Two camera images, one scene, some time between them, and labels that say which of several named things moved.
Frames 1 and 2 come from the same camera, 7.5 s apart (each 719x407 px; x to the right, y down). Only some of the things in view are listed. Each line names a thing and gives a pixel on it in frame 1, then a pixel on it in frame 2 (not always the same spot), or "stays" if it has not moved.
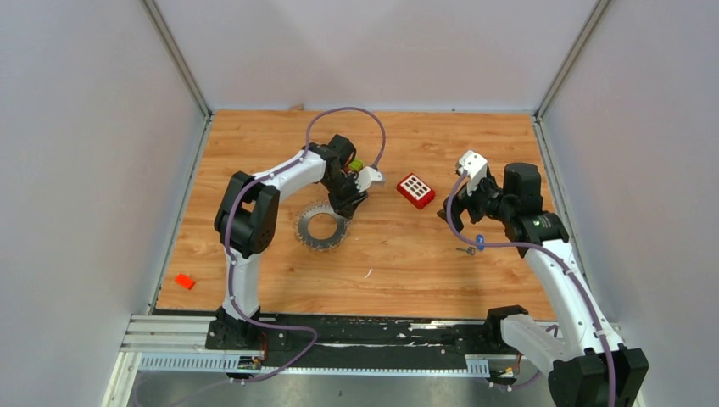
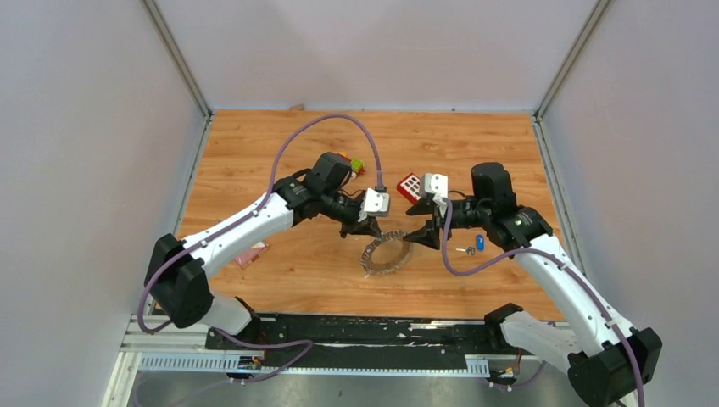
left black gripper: (348, 207) → (368, 227)
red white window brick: (416, 191) stays
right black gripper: (458, 204) → (428, 235)
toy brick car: (356, 165) stays
